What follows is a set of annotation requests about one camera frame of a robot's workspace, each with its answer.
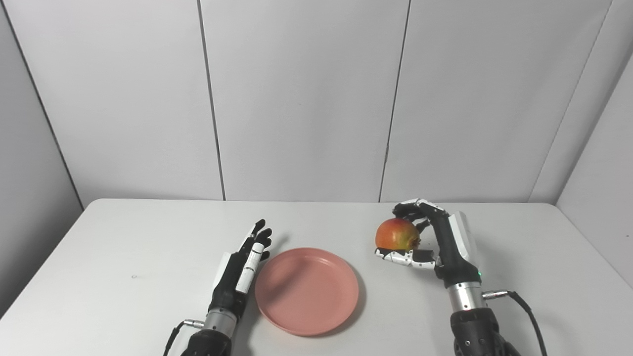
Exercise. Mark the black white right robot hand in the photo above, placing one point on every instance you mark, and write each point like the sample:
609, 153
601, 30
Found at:
452, 252

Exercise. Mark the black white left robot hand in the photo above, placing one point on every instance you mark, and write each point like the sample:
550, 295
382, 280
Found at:
227, 287

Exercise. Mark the red yellow apple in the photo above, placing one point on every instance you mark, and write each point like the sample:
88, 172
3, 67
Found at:
395, 235

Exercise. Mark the pink round plate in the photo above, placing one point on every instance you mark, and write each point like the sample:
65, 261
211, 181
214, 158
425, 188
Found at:
306, 291

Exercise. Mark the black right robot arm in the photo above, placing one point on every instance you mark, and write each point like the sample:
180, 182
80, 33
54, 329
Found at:
477, 326

